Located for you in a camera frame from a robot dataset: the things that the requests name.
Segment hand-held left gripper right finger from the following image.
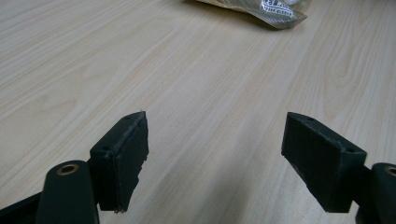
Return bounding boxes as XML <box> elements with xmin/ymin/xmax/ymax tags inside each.
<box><xmin>280</xmin><ymin>111</ymin><xmax>368</xmax><ymax>214</ymax></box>

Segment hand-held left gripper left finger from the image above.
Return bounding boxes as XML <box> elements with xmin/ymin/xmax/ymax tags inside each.
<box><xmin>89</xmin><ymin>110</ymin><xmax>149</xmax><ymax>214</ymax></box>

